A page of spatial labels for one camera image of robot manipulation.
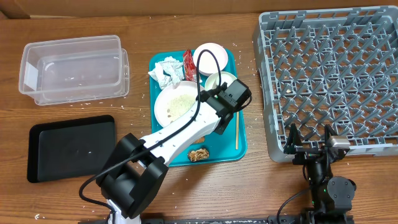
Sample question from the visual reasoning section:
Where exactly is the clear plastic bin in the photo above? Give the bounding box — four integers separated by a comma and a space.
19, 35, 129, 106

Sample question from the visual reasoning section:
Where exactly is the brown nut cluster snack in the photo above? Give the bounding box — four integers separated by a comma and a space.
188, 148, 210, 162

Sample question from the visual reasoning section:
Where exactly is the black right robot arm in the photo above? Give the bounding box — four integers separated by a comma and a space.
276, 124, 356, 224

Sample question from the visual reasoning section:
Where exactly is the grey dishwasher rack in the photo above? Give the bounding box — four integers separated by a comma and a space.
253, 6, 397, 162

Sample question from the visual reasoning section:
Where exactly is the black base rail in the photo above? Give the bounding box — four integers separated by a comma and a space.
78, 215, 355, 224

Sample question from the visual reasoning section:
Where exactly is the brown fried food stick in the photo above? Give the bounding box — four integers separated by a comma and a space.
194, 137, 205, 144

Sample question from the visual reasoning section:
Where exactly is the black plastic tray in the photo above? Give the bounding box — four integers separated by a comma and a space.
27, 115, 116, 183

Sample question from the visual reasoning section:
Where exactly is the white napkin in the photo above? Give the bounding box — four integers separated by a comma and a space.
148, 57, 185, 90

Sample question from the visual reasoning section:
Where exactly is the wooden chopstick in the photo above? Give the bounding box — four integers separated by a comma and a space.
235, 112, 239, 150

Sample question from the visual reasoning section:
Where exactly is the red snack wrapper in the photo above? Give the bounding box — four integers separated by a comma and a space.
183, 49, 197, 82

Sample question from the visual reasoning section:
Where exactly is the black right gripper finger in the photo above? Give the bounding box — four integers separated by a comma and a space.
324, 124, 336, 147
284, 123, 302, 154

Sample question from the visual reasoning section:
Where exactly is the pink white bowl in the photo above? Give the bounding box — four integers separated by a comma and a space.
193, 43, 228, 76

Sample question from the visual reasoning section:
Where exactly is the teal serving tray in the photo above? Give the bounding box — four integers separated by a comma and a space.
148, 48, 248, 168

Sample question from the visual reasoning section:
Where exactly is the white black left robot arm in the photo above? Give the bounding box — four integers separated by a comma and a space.
96, 80, 252, 223

